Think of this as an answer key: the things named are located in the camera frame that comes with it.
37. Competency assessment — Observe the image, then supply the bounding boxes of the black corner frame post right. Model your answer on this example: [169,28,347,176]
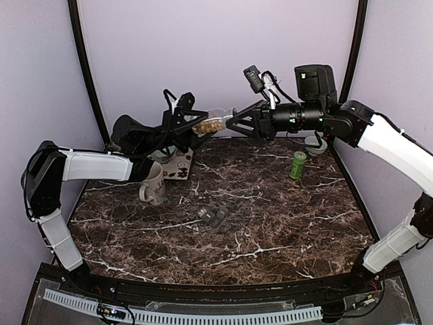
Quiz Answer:
[339,0,368,103]

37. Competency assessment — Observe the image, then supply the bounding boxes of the beige pills in organizer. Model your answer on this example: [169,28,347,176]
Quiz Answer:
[198,209,207,218]

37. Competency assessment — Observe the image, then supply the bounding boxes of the celadon bowl on plate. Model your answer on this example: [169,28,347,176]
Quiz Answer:
[150,146,176,164]

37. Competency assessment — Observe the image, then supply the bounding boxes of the grey weekly pill organizer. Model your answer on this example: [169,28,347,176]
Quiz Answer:
[198,207,228,228]

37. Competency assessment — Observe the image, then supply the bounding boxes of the black corner frame post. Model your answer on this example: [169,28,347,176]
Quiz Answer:
[339,0,368,103]
[67,0,110,145]

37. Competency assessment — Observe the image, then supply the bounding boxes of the black corner frame post left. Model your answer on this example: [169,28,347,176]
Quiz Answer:
[67,0,110,145]

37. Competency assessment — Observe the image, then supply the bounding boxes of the green pill bottle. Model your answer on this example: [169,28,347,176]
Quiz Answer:
[290,151,307,180]

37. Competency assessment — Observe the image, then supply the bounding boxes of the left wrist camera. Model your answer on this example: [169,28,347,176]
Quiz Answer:
[163,89,196,115]

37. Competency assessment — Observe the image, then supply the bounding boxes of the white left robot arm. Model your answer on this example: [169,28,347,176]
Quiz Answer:
[21,107,208,295]

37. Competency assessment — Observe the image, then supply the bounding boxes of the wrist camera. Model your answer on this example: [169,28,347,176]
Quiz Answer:
[163,89,196,115]
[243,65,292,109]

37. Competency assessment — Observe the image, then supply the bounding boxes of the small celadon bowl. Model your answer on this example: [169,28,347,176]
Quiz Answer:
[304,135,328,156]

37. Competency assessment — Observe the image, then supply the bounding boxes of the black front rail base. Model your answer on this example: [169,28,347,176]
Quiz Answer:
[64,244,385,313]

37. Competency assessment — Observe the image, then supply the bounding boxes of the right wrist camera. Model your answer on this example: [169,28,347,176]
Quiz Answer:
[243,65,292,109]

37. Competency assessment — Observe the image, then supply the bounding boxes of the beige ceramic mug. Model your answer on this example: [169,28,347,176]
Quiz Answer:
[139,162,166,206]

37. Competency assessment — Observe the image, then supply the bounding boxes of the white slotted cable duct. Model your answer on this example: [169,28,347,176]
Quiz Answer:
[42,288,323,324]

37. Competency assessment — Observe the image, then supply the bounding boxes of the square floral ceramic plate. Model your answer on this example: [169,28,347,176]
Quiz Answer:
[161,148,193,180]

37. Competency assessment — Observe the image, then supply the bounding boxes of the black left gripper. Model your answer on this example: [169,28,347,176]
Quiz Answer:
[136,106,217,154]

